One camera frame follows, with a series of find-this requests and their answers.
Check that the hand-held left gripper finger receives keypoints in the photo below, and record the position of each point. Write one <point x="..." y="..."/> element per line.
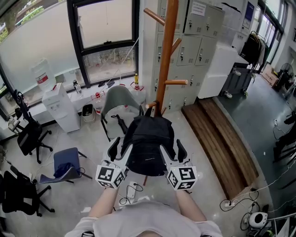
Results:
<point x="113" y="149"/>
<point x="125" y="156"/>

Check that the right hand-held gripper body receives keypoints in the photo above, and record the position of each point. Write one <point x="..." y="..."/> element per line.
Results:
<point x="185" y="174"/>

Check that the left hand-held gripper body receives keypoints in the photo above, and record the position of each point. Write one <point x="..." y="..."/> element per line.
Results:
<point x="106" y="174"/>

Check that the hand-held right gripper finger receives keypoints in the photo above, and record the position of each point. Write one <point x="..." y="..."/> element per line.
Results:
<point x="182" y="152"/>
<point x="166" y="156"/>

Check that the black backpack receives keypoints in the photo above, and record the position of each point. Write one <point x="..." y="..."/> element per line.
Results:
<point x="148" y="143"/>

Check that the wooden coat rack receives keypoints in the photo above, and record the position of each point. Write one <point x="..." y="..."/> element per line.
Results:
<point x="168" y="58"/>

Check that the person's left forearm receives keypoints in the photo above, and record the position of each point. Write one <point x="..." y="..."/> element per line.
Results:
<point x="104" y="203"/>

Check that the person's right forearm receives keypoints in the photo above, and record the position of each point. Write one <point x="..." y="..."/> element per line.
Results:
<point x="190" y="206"/>

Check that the black folded umbrella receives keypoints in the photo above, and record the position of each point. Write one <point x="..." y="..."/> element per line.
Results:
<point x="121" y="123"/>

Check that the white power strip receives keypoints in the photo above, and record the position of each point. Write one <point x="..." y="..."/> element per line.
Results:
<point x="231" y="203"/>
<point x="131" y="189"/>

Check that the wooden step platform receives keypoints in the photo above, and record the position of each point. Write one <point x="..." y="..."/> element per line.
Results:
<point x="222" y="148"/>

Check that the blue-grey fabric chair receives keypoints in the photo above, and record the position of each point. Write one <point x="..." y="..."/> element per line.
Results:
<point x="65" y="162"/>

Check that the small white trash bin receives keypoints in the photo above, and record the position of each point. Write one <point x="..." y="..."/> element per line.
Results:
<point x="88" y="113"/>

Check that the empty clear water jug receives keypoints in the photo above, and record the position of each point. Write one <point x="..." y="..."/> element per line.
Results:
<point x="99" y="104"/>
<point x="138" y="92"/>

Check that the grey shell chair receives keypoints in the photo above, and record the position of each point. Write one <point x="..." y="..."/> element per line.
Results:
<point x="121" y="97"/>

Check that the person's white shirt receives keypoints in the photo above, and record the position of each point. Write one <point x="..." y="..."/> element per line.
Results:
<point x="148" y="222"/>

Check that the white water dispenser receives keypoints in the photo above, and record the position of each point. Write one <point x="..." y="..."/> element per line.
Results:
<point x="60" y="108"/>

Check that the small clear bottle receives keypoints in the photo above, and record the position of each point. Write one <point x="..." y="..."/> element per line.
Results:
<point x="78" y="86"/>

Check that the yellow bottle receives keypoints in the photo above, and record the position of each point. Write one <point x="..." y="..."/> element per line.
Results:
<point x="136" y="79"/>

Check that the white round device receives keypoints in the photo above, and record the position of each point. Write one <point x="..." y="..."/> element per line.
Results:
<point x="257" y="220"/>

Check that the black office chair with headrest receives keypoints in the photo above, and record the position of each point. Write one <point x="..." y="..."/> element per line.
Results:
<point x="28" y="134"/>

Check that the white cabinet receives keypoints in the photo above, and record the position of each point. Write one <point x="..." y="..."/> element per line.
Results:
<point x="217" y="71"/>

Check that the black mesh office chair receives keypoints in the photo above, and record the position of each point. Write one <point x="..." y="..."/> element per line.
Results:
<point x="18" y="194"/>

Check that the dark grey wheeled cart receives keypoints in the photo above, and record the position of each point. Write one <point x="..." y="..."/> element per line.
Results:
<point x="238" y="79"/>

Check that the clear water dispenser bottle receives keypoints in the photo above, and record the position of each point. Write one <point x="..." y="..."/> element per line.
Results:
<point x="44" y="76"/>

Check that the grey metal locker cabinet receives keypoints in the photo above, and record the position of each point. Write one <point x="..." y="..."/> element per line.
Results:
<point x="199" y="51"/>

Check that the black framed window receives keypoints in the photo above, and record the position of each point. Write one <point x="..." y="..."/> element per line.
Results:
<point x="104" y="44"/>

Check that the cardboard box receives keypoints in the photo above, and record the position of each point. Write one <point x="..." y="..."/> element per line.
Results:
<point x="270" y="76"/>

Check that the black standing fan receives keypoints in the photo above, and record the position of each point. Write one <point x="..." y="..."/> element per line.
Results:
<point x="287" y="74"/>

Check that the white paper notice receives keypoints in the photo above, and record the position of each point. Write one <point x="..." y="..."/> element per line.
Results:
<point x="199" y="7"/>

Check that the clothes rail with garments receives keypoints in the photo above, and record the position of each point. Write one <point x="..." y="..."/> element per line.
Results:
<point x="254" y="51"/>

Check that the blue and white wall poster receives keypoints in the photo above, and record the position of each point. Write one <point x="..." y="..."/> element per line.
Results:
<point x="248" y="14"/>

